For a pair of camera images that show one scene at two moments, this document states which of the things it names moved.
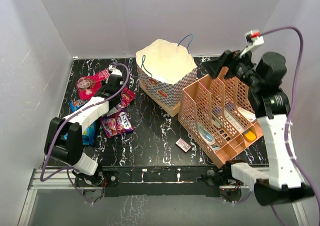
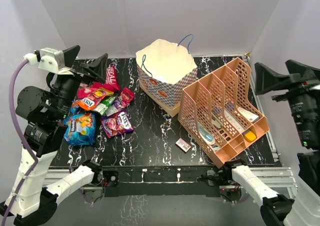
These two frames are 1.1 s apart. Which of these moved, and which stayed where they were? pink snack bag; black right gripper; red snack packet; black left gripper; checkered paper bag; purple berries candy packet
Moved: black right gripper; black left gripper
Stayed: red snack packet; checkered paper bag; pink snack bag; purple berries candy packet
